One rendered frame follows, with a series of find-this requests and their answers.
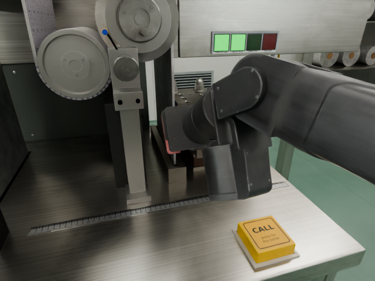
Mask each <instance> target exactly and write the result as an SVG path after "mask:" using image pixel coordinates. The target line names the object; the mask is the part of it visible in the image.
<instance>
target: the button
mask: <svg viewBox="0 0 375 281"><path fill-rule="evenodd" d="M237 233H238V235H239V236H240V238H241V239H242V241H243V243H244V244H245V246H246V248H247V249H248V251H249V252H250V254H251V256H252V258H253V259H254V260H255V262H256V263H261V262H264V261H268V260H272V259H276V258H280V257H282V256H287V255H290V254H293V253H294V250H295V246H296V244H295V242H294V241H293V240H292V239H291V238H290V236H289V235H288V234H287V232H286V231H285V230H284V229H283V228H282V227H281V225H280V224H279V223H278V222H277V221H276V220H275V218H274V217H273V216H266V217H261V218H257V219H253V220H248V221H243V222H239V223H238V227H237Z"/></svg>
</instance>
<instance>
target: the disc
mask: <svg viewBox="0 0 375 281"><path fill-rule="evenodd" d="M122 1H123V0H122ZM167 2H168V5H169V7H170V11H171V29H170V33H169V35H168V37H167V39H166V41H165V42H164V43H163V44H162V45H161V46H160V47H159V48H157V49H156V50H154V51H152V52H148V53H145V54H138V62H147V61H151V60H154V59H156V58H158V57H160V56H162V55H163V54H164V53H165V52H166V51H167V50H168V49H169V48H170V47H171V45H172V44H173V42H174V40H175V38H176V35H177V32H178V28H179V12H178V9H177V4H176V1H175V0H167ZM121 3H122V2H121ZM121 3H120V4H121ZM106 4H107V0H96V3H95V21H96V24H97V28H98V31H99V33H100V35H101V37H102V39H103V41H104V42H105V43H106V45H107V46H108V47H114V46H113V44H112V42H111V41H110V39H109V37H108V36H107V35H103V34H102V30H103V29H107V30H108V27H107V24H106V21H105V7H106ZM120 4H119V6H120ZM119 6H118V9H119ZM118 9H117V13H118ZM117 23H118V20H117ZM118 26H119V25H118ZM119 28H120V27H119ZM120 30H121V29H120ZM121 32H122V31H121ZM108 34H109V35H110V37H111V38H112V40H113V42H114V43H115V45H116V47H121V46H120V45H119V44H117V43H116V41H115V40H114V39H113V37H112V36H111V34H110V33H109V30H108ZM123 34H124V33H123ZM124 35H125V34H124ZM125 36H126V35H125ZM126 37H127V36H126ZM127 38H128V37H127ZM128 39H129V38H128ZM132 41H133V40H132ZM135 42H136V41H135Z"/></svg>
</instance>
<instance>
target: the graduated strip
mask: <svg viewBox="0 0 375 281"><path fill-rule="evenodd" d="M288 186H289V185H288V184H287V183H286V182H285V181H281V182H275V183H272V190H274V189H277V188H283V187H288ZM209 201H212V200H209V195H205V196H199V197H193V198H187V199H183V200H177V201H171V202H165V203H162V204H156V205H150V206H144V207H138V208H134V209H128V210H123V211H117V212H111V213H107V214H101V215H95V216H89V217H83V218H79V219H73V220H68V221H62V222H56V223H52V224H46V225H40V226H34V227H30V230H29V232H28V235H27V236H31V235H36V234H42V233H46V232H52V231H57V230H63V229H68V228H72V227H78V226H83V225H89V224H94V223H99V222H104V221H110V220H115V219H121V218H125V217H130V216H136V215H142V214H147V213H151V212H157V211H162V210H168V209H174V208H178V207H183V206H189V205H194V204H200V203H204V202H209Z"/></svg>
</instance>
